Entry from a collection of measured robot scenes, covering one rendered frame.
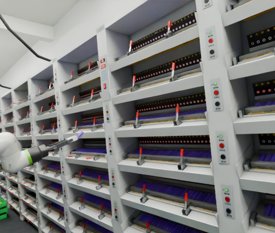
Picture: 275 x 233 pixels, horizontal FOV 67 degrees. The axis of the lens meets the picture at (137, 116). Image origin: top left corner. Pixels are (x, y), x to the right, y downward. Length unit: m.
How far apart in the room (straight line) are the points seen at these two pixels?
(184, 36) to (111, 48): 0.55
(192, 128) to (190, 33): 0.40
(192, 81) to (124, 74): 0.59
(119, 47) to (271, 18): 0.83
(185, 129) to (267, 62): 0.39
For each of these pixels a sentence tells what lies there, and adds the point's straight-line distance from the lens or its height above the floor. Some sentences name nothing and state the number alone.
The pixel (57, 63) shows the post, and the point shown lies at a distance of 1.96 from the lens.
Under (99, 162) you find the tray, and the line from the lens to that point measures 1.44.
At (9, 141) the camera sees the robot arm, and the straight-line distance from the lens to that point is 1.28.
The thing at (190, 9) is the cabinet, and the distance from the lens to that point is 1.25.
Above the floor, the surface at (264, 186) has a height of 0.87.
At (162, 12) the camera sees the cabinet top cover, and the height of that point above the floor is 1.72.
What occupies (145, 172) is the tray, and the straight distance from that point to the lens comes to 1.13.
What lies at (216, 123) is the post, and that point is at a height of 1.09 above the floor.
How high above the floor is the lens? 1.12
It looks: 2 degrees up
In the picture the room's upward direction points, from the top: 5 degrees counter-clockwise
